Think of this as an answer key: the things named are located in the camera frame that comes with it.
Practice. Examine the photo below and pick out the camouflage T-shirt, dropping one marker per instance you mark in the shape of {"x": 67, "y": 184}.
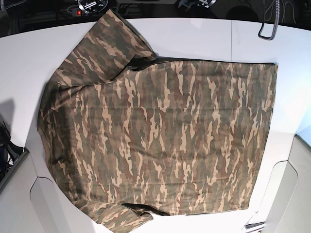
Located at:
{"x": 128, "y": 134}

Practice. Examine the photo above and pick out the robot arm, image left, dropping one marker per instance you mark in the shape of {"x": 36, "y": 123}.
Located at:
{"x": 89, "y": 6}

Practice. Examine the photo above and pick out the robot arm, image right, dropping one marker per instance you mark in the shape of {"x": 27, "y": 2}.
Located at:
{"x": 200, "y": 3}

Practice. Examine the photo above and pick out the black equipment at left edge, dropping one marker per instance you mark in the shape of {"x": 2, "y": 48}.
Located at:
{"x": 9, "y": 152}

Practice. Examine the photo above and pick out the black power strip red switch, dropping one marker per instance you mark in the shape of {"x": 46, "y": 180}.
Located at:
{"x": 74, "y": 12}

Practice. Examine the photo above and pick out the metal bracket bottom right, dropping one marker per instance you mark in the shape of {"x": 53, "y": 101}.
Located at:
{"x": 253, "y": 224}

